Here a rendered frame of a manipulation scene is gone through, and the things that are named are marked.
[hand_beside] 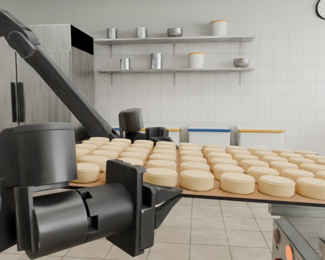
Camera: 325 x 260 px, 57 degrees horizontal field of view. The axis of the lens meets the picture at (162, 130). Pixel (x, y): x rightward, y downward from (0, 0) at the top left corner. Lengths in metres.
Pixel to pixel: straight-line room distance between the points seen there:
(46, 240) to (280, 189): 0.31
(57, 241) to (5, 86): 4.03
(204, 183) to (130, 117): 0.48
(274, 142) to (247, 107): 0.82
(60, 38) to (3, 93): 1.00
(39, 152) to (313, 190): 0.36
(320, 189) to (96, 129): 0.62
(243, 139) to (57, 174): 3.65
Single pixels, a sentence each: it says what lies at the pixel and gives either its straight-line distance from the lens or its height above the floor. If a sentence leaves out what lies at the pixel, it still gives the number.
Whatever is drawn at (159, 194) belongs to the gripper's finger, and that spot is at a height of 1.01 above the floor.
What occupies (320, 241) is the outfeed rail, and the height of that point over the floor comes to 0.91.
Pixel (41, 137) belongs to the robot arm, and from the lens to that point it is 0.30.
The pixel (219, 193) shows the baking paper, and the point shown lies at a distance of 0.44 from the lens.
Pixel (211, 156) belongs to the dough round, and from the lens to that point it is 0.63.
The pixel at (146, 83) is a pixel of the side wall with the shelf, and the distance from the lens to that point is 4.54.
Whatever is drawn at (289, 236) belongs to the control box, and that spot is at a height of 0.84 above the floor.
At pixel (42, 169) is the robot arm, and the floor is 1.06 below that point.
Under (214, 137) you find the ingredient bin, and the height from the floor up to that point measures 0.65.
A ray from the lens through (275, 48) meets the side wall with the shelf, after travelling 4.66.
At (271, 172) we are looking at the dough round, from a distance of 0.52.
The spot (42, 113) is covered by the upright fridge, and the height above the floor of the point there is 0.96.
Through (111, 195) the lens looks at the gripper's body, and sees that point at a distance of 0.33.
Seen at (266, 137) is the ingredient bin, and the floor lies 0.67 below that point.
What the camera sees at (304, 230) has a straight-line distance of 0.75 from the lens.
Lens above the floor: 1.12
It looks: 6 degrees down
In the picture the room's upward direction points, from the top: straight up
